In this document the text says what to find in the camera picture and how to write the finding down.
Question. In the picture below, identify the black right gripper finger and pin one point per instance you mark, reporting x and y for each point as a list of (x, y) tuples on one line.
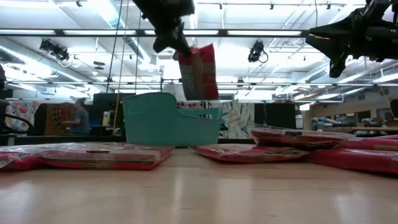
[(342, 26), (337, 53)]

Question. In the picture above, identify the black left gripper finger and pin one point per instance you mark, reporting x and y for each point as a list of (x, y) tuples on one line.
[(163, 42), (183, 43)]

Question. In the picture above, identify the red popcorn bag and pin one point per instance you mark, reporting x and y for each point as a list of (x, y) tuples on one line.
[(15, 158), (373, 144), (248, 154), (295, 138), (109, 157), (357, 160), (199, 74)]

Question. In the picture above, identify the black overhead crossbar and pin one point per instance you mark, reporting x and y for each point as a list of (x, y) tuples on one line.
[(140, 32)]

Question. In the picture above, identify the wooden workbench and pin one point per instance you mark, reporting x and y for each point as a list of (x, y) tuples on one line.
[(367, 128)]

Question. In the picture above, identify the teal plastic basket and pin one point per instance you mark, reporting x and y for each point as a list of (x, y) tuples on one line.
[(155, 124)]

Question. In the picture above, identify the black partition panel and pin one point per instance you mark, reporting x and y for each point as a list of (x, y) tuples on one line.
[(275, 115)]

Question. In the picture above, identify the white patterned cloth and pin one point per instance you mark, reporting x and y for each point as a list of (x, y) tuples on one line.
[(237, 119)]

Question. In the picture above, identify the person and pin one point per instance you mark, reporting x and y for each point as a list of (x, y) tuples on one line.
[(81, 119)]

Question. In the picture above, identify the dark patterned cloth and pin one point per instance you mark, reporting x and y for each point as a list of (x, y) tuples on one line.
[(59, 119)]

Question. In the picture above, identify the floral cloth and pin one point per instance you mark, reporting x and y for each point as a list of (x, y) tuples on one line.
[(21, 113)]

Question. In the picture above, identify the black chair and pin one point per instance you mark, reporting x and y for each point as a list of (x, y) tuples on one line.
[(9, 124)]

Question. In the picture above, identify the black hanging camera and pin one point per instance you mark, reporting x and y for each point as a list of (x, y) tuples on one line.
[(255, 51), (56, 49)]

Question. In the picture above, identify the black metal table frame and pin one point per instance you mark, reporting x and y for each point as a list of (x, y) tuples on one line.
[(62, 140)]

